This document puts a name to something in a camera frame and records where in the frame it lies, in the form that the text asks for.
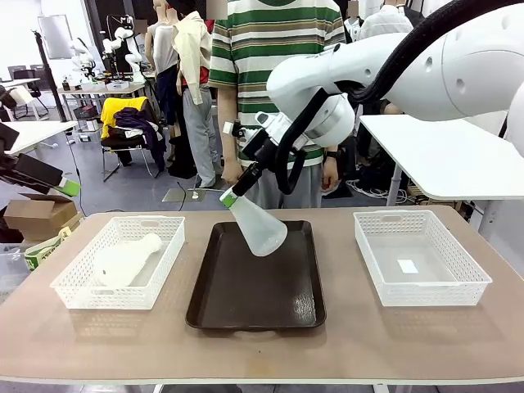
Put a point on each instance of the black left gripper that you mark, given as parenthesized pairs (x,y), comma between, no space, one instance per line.
(7,141)

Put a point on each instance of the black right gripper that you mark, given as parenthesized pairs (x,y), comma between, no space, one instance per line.
(262,149)

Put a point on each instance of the translucent white Erlenmeyer flask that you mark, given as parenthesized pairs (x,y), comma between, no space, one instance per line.
(123,262)
(262,233)

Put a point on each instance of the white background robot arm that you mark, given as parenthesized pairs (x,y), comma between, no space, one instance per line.
(133,57)
(82,53)

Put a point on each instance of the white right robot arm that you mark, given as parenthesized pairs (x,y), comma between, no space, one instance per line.
(471,61)

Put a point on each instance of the person's right forearm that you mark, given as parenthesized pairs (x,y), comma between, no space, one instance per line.
(229,106)

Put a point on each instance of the person's right hand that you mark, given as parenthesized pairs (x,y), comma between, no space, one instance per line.
(232,172)

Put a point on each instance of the person's left hand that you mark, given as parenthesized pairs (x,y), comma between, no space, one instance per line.
(329,176)

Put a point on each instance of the grey trousers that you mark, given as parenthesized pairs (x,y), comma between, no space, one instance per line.
(266,200)

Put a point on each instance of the brown cardboard box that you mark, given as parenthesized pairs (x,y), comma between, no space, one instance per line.
(37,221)

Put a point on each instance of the grey metal floor plate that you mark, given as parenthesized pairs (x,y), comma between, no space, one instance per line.
(176,195)

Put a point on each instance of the green and white carton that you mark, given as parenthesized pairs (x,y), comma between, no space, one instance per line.
(41,254)

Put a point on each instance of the red and black box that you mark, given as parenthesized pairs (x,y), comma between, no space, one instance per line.
(86,112)

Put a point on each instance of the black metal chair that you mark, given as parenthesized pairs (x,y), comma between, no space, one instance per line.
(123,143)

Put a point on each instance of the black wristwatch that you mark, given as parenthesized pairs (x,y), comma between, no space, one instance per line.
(332,154)

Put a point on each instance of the yellow garment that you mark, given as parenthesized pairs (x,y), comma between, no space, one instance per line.
(108,110)

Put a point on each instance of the white perforated plastic basket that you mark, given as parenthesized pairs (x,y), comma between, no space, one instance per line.
(163,229)

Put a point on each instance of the black tripod stand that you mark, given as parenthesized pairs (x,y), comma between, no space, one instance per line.
(51,78)

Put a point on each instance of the black office chair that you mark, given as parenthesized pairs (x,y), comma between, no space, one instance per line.
(24,75)

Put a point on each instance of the dark purple garment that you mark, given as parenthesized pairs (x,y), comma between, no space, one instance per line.
(135,116)

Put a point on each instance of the dark brown plastic tray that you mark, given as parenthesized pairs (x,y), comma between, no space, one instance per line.
(254,294)

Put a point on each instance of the white cluttered background desk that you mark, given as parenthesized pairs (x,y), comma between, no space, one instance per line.
(123,87)

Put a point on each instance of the green striped t-shirt torso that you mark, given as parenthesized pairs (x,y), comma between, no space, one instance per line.
(254,61)

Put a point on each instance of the white perforated basket with label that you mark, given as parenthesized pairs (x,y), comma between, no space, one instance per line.
(368,237)

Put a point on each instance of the white panel on stand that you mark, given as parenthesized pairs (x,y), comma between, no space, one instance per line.
(53,37)

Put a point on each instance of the mannequin with cream jacket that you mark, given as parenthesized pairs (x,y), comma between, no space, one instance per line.
(190,49)

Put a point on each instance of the mannequin with white tank top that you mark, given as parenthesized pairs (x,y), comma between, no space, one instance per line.
(163,45)

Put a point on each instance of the white rectangular paper label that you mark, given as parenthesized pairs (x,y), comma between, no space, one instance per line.
(407,266)

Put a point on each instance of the person in white shirt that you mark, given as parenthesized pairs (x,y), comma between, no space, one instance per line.
(385,22)

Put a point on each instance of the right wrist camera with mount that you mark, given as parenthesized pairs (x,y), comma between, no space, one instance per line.
(235,130)

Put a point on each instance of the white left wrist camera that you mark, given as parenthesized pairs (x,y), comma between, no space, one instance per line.
(18,97)

